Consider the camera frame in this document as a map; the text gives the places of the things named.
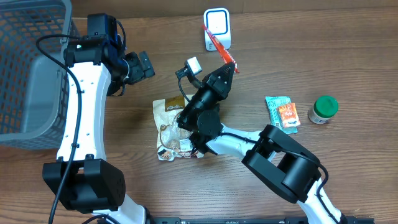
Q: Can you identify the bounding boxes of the orange Kleenex tissue pack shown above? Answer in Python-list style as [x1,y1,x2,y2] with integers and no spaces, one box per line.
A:
[277,103,301,128]

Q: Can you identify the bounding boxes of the grey plastic mesh basket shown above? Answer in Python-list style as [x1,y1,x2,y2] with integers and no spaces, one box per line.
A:
[1,0,79,150]

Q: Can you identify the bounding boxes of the green lid jar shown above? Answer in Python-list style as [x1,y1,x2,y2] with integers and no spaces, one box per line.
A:
[308,95,339,124]

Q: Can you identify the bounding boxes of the beige snack pouch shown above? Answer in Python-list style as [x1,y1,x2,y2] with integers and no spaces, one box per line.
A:
[152,95,204,161]

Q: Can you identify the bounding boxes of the white barcode scanner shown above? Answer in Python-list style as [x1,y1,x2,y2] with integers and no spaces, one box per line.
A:
[203,7,231,49]

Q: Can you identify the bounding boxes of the teal wet wipes pack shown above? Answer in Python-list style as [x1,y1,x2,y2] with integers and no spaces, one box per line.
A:
[265,96,298,134]

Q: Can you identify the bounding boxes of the red snack stick packet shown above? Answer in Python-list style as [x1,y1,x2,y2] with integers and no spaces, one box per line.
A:
[201,24,240,73]

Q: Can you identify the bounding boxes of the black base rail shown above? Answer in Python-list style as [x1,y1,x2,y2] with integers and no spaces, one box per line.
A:
[96,216,376,224]

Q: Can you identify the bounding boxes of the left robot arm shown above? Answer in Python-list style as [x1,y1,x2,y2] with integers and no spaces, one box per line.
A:
[42,13,155,223]

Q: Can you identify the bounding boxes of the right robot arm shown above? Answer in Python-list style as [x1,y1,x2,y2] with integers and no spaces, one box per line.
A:
[175,63,348,223]

